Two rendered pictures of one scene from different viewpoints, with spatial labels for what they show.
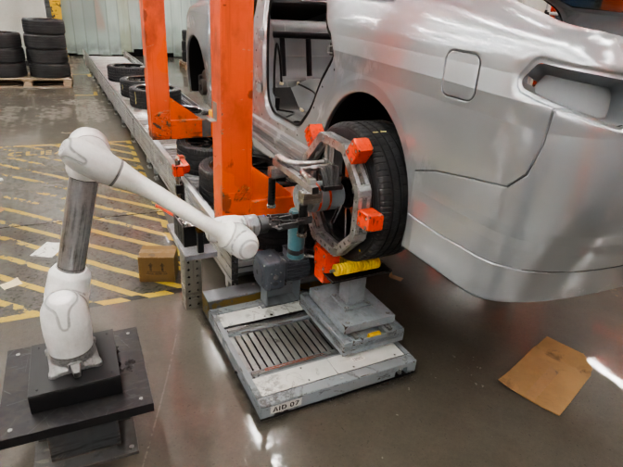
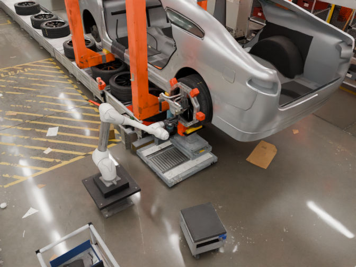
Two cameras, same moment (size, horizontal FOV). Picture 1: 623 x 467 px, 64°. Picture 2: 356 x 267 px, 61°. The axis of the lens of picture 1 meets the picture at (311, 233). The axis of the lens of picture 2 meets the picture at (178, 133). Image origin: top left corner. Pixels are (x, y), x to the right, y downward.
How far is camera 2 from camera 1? 1.67 m
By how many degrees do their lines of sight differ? 15
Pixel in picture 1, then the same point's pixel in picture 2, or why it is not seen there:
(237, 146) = (143, 89)
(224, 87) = (138, 69)
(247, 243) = (166, 135)
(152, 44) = (75, 25)
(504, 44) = (242, 70)
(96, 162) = (117, 119)
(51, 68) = not seen: outside the picture
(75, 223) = (105, 135)
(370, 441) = (207, 187)
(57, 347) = (108, 177)
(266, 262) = not seen: hidden behind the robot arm
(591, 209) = (269, 115)
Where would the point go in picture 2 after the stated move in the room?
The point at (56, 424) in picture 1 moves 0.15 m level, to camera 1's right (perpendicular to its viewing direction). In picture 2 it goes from (114, 200) to (128, 198)
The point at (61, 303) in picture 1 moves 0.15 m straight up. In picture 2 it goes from (108, 163) to (106, 152)
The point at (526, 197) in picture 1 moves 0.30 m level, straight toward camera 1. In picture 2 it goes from (250, 114) to (249, 130)
